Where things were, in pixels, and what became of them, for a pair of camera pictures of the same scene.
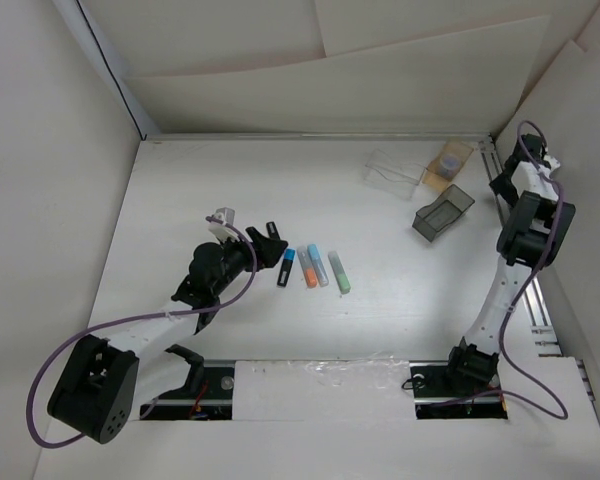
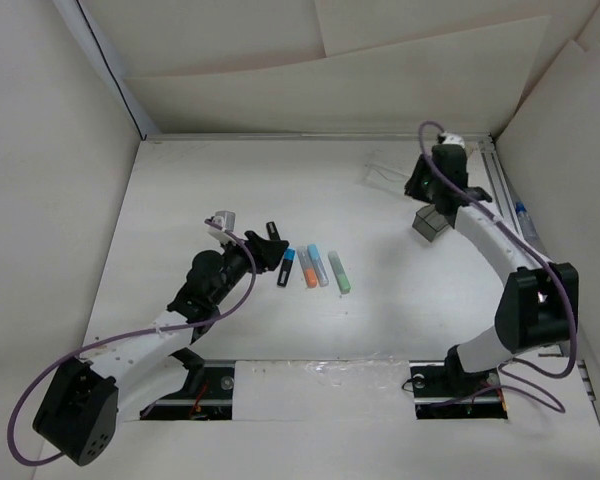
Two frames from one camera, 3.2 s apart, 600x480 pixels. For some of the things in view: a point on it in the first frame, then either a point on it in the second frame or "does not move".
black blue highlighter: (288, 258) does not move
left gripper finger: (256, 236) does not move
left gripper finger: (272, 230) does not move
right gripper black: (500, 185) → (413, 185)
